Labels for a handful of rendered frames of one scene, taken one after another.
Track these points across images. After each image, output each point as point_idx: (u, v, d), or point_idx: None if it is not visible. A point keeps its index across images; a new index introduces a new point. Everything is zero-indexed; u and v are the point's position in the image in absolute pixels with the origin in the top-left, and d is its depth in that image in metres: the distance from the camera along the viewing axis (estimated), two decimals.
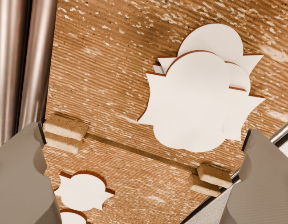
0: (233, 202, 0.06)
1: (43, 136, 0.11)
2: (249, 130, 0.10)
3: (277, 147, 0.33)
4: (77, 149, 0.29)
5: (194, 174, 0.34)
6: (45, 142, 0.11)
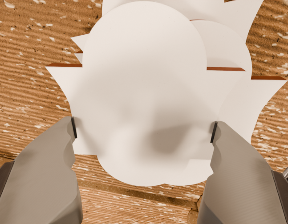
0: (209, 194, 0.07)
1: (75, 130, 0.12)
2: (216, 123, 0.11)
3: None
4: None
5: (194, 212, 0.23)
6: (76, 136, 0.12)
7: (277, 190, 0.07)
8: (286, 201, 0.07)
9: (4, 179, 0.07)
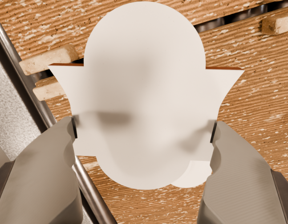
0: (209, 194, 0.07)
1: (75, 130, 0.12)
2: (216, 123, 0.11)
3: None
4: None
5: (75, 59, 0.21)
6: (76, 136, 0.12)
7: (276, 190, 0.07)
8: (285, 201, 0.07)
9: (4, 179, 0.07)
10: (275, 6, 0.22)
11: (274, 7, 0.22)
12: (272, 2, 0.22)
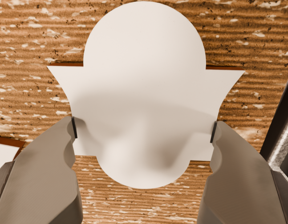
0: (209, 194, 0.07)
1: (75, 130, 0.12)
2: (216, 123, 0.11)
3: None
4: None
5: None
6: (76, 136, 0.12)
7: (276, 190, 0.07)
8: (285, 201, 0.07)
9: (4, 179, 0.07)
10: None
11: None
12: None
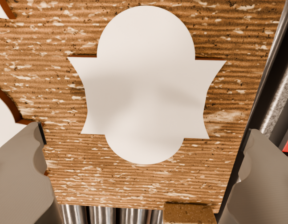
0: (233, 202, 0.06)
1: (43, 136, 0.11)
2: (249, 130, 0.10)
3: None
4: None
5: None
6: (45, 142, 0.11)
7: None
8: None
9: None
10: None
11: None
12: None
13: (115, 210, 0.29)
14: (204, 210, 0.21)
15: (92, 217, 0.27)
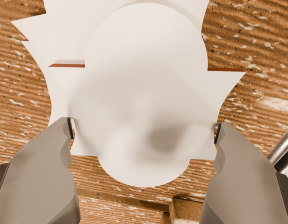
0: (212, 195, 0.07)
1: (71, 130, 0.12)
2: (220, 124, 0.11)
3: None
4: None
5: (167, 215, 0.22)
6: (72, 136, 0.12)
7: (281, 193, 0.07)
8: None
9: None
10: None
11: None
12: None
13: None
14: None
15: None
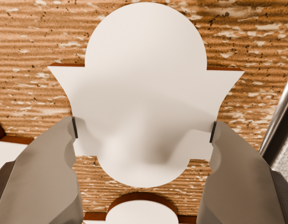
0: (208, 194, 0.07)
1: (75, 130, 0.12)
2: (215, 123, 0.11)
3: None
4: None
5: None
6: (77, 136, 0.12)
7: (276, 190, 0.07)
8: (285, 201, 0.07)
9: (5, 179, 0.07)
10: None
11: None
12: None
13: None
14: None
15: None
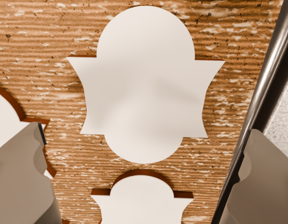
0: (233, 202, 0.06)
1: (43, 136, 0.11)
2: (249, 130, 0.10)
3: None
4: None
5: None
6: (45, 142, 0.11)
7: None
8: None
9: None
10: None
11: None
12: None
13: None
14: None
15: None
